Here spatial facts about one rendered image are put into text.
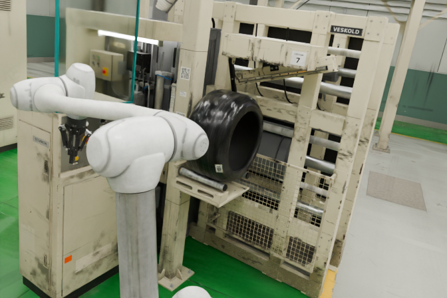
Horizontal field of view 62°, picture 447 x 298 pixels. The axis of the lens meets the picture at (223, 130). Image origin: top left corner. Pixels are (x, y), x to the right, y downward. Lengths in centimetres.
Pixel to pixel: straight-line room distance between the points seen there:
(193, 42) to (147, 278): 158
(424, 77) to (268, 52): 889
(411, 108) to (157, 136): 1036
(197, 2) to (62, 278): 185
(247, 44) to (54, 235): 163
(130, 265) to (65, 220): 141
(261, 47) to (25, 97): 145
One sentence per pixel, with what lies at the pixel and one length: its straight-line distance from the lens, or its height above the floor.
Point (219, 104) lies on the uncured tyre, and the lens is 212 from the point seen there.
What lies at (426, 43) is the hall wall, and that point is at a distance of 1106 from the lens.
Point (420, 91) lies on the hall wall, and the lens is 1104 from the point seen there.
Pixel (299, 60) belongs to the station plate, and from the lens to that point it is 226.
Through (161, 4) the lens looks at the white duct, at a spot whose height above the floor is 191.
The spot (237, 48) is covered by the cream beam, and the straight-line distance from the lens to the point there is 244.
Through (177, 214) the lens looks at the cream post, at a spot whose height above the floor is 55.
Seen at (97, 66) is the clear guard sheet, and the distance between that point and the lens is 225.
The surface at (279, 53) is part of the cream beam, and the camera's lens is 231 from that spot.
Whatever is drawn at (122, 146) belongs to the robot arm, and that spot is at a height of 153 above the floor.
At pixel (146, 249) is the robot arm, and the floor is 126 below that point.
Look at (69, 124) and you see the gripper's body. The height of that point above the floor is 138.
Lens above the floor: 182
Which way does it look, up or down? 16 degrees down
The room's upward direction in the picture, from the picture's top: 8 degrees clockwise
